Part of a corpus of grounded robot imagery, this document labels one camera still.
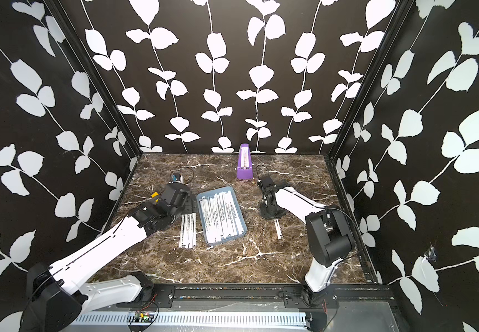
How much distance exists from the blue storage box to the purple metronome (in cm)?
13

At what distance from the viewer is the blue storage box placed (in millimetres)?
898

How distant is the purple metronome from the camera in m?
1.01
